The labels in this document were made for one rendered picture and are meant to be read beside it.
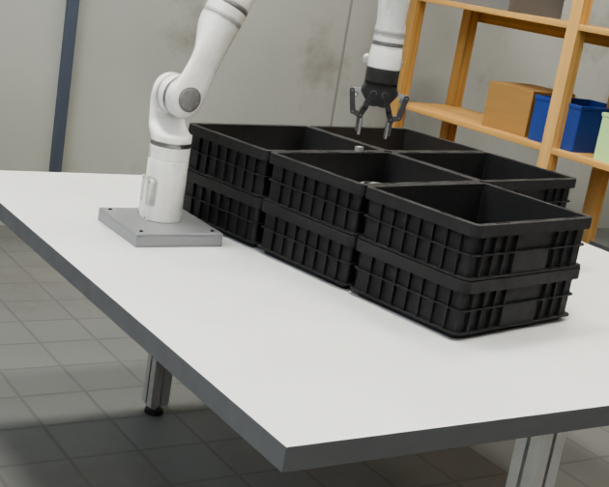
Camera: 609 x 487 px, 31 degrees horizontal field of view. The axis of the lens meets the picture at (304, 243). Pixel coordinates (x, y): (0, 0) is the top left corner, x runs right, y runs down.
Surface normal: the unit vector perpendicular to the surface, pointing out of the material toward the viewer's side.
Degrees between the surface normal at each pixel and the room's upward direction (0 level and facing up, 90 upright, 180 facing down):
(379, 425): 0
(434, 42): 90
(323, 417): 0
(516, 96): 90
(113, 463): 0
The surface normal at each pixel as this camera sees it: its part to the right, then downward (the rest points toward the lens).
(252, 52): 0.53, 0.29
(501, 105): -0.77, 0.04
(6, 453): 0.16, -0.96
